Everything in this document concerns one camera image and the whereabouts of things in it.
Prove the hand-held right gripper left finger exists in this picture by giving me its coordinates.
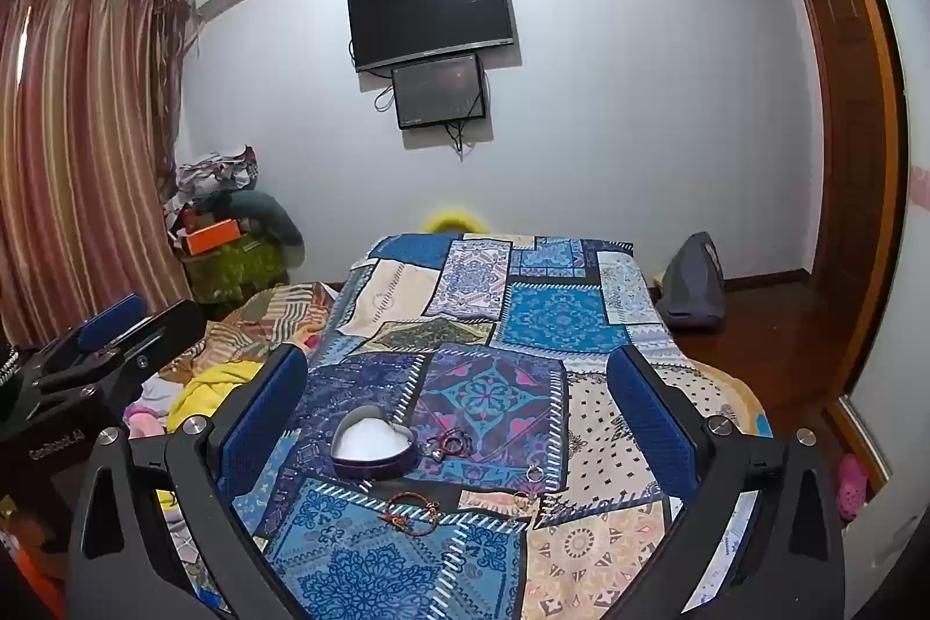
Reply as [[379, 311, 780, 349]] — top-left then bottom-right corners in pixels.
[[65, 344, 313, 620]]

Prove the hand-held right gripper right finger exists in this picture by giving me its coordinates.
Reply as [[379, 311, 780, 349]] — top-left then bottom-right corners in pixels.
[[606, 345, 847, 620]]

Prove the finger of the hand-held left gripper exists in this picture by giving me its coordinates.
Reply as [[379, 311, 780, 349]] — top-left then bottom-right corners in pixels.
[[25, 292, 150, 389], [94, 299, 209, 425]]

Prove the orange brown bracelet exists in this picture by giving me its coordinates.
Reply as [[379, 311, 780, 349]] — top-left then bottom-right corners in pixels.
[[381, 493, 441, 530]]

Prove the dark red bracelet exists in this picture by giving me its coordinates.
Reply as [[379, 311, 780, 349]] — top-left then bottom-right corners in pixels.
[[425, 427, 473, 463]]

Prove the yellow fleece blanket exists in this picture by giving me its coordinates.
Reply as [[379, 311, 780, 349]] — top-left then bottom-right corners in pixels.
[[167, 359, 266, 439]]

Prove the peach fleece blanket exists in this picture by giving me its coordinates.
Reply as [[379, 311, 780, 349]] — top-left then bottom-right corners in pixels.
[[683, 359, 772, 439]]

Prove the pink cloth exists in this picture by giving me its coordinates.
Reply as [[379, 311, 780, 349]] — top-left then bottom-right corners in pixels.
[[125, 402, 170, 441]]

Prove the green patterned cloth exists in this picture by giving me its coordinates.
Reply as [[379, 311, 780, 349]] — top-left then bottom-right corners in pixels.
[[181, 238, 282, 305]]

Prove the beige striped quilt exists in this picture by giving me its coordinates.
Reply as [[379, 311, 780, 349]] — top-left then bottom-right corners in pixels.
[[160, 282, 335, 381]]

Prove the orange box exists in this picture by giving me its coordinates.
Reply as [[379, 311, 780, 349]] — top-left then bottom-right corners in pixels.
[[181, 218, 244, 254]]

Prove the grey bag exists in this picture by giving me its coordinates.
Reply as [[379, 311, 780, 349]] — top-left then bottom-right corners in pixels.
[[657, 231, 728, 331]]

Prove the person's orange clothing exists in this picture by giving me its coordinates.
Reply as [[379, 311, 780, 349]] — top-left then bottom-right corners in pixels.
[[0, 540, 68, 620]]

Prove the striped brown curtain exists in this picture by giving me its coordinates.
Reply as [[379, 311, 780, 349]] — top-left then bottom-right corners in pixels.
[[0, 0, 194, 349]]

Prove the pile of patterned clothes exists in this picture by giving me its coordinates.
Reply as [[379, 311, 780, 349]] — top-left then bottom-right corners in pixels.
[[163, 146, 259, 210]]

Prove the pink slipper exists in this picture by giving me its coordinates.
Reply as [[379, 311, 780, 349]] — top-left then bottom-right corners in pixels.
[[835, 454, 869, 519]]

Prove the blue patchwork blanket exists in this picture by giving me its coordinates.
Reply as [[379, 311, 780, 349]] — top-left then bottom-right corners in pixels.
[[189, 234, 771, 620]]

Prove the white pink-printed wardrobe door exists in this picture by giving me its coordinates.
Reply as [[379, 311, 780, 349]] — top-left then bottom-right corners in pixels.
[[817, 0, 930, 599]]

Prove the brown wooden door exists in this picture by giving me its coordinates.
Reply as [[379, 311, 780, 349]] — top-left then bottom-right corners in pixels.
[[788, 0, 906, 392]]

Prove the small black monitor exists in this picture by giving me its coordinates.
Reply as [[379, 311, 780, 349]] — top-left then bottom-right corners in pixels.
[[391, 53, 488, 131]]

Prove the large black television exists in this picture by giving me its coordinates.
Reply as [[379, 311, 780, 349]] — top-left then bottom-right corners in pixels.
[[346, 0, 519, 74]]

